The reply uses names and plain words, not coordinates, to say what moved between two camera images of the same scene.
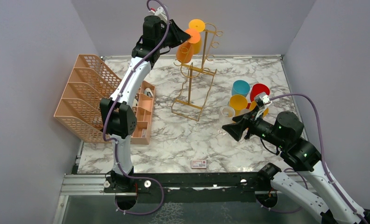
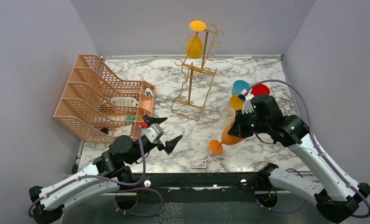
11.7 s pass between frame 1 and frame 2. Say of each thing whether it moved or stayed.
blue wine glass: stayed
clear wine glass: stayed
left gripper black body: moved
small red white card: stayed
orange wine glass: moved
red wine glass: stayed
